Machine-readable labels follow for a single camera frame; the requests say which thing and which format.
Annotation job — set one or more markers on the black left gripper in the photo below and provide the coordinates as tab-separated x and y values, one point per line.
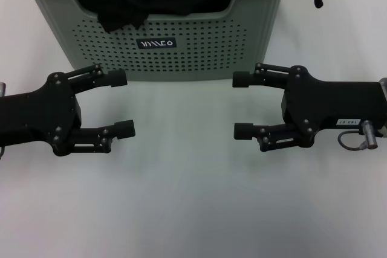
45	110

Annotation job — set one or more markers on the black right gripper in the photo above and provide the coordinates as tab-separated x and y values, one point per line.
326	104

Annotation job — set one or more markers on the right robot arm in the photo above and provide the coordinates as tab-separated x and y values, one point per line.
382	89

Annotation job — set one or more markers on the green perforated plastic storage basket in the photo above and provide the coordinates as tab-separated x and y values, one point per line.
211	58

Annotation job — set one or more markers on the black cloth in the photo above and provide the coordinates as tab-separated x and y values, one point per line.
121	7

